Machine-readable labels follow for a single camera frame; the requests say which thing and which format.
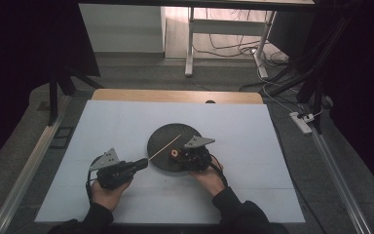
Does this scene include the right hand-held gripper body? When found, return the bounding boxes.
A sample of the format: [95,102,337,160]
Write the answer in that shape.
[178,135,216,174]

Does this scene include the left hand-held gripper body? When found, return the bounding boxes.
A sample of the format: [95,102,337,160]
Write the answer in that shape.
[89,147,136,191]

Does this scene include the black round plate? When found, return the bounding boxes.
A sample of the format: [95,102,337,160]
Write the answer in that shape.
[146,123,208,174]

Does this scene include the person's left hand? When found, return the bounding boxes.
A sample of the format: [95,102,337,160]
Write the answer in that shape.
[90,177,133,213]

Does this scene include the person's right hand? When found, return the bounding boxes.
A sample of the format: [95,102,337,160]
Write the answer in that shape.
[189,155,227,198]

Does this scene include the white table cover board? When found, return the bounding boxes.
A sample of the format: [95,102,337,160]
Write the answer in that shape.
[34,99,307,226]

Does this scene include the wooden table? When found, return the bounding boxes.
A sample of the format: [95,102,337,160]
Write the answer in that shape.
[91,88,264,105]

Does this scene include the black metal stand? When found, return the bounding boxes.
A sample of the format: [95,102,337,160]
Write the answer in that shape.
[267,13,352,135]
[46,62,105,127]

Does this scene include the white power strip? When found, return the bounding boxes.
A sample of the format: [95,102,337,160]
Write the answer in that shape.
[288,111,316,136]

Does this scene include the dark curtain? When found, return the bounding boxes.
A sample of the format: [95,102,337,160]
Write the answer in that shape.
[315,0,374,203]
[0,0,101,176]

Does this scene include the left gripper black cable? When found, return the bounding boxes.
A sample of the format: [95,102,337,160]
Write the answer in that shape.
[85,155,104,205]

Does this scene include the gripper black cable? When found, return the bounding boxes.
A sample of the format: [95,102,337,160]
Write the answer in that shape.
[85,155,104,205]
[208,155,230,189]

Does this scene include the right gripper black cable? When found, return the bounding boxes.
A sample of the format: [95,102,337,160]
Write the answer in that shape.
[208,155,230,189]

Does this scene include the black floor socket frame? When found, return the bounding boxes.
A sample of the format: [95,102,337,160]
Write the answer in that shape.
[49,126,76,150]

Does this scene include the aluminium floor rail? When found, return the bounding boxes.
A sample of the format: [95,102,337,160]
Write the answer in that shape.
[0,95,73,234]
[307,125,373,234]

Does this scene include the white floor cable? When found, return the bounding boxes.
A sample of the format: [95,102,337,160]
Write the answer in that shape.
[255,48,324,119]

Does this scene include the black floor cables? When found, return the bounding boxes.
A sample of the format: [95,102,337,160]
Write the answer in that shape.
[192,8,288,62]

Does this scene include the white metal desk frame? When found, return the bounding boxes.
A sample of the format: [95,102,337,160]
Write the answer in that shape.
[184,7,278,79]

